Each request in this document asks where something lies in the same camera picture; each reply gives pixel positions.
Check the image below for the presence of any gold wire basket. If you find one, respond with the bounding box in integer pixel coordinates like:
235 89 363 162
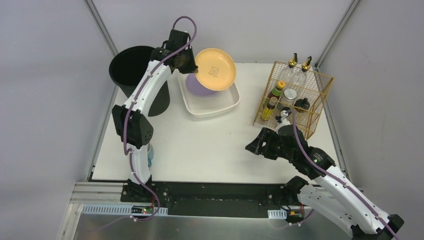
252 61 334 140

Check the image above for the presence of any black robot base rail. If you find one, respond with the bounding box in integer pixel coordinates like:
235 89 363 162
69 180 352 221

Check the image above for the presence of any purple plate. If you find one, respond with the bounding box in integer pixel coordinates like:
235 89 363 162
185 73 217 97

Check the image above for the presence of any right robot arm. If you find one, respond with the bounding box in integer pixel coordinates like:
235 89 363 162
245 124 405 240

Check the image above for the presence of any white rectangular tub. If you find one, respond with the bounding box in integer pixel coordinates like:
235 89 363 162
176 71 241 119

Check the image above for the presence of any yellow cap sauce bottle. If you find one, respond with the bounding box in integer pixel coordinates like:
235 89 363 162
267 80 286 100

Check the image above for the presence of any glass bottle with brown sauce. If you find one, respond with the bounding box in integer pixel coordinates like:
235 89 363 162
292 56 312 87

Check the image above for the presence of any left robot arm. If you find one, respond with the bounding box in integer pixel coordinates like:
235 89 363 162
112 29 198 188

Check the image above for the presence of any blue mug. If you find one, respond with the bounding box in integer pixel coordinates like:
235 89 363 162
147 143 154 168

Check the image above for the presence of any black lid grinder jar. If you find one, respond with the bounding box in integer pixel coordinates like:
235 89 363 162
293 97 310 114

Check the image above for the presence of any clear glass oil bottle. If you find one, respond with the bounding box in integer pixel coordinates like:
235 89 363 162
278 52 298 83

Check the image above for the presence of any black plastic bin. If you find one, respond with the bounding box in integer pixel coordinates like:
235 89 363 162
109 45 170 117

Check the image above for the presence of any silver lid salt shaker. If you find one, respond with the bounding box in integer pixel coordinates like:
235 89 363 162
278 88 298 109

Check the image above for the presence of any yellow label sauce bottle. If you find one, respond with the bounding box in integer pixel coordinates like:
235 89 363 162
260 96 278 122

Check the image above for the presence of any yellow plate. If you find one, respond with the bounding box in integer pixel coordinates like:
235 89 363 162
194 48 236 92

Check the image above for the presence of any black cap spice jar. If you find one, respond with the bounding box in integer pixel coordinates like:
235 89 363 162
275 107 292 124

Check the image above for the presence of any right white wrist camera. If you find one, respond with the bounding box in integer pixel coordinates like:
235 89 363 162
275 110 291 132

